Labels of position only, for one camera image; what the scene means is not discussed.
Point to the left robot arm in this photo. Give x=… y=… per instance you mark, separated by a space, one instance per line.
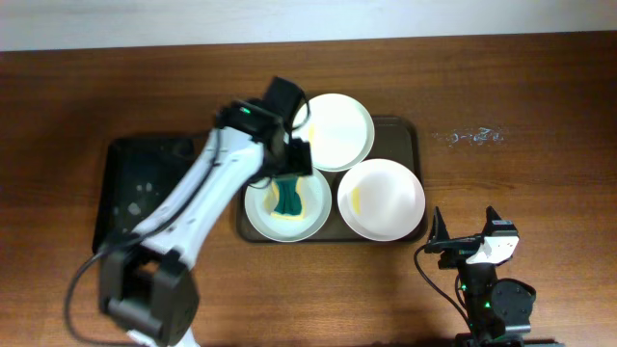
x=145 y=281

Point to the green and yellow sponge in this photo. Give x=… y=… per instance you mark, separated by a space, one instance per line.
x=284 y=199

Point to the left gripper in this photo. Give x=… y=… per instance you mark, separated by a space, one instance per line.
x=297 y=157

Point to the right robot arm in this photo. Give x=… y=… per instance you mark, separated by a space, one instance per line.
x=496 y=311

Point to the black rectangular tray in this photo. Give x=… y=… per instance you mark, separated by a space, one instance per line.
x=139 y=174

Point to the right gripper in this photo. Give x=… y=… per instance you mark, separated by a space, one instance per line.
x=439 y=241

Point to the white plate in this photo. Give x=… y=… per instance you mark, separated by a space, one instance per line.
x=381 y=200
x=339 y=129

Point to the white plate top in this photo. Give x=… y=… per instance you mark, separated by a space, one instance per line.
x=339 y=129

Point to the pale blue plate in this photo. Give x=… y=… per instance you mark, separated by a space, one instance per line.
x=316 y=202

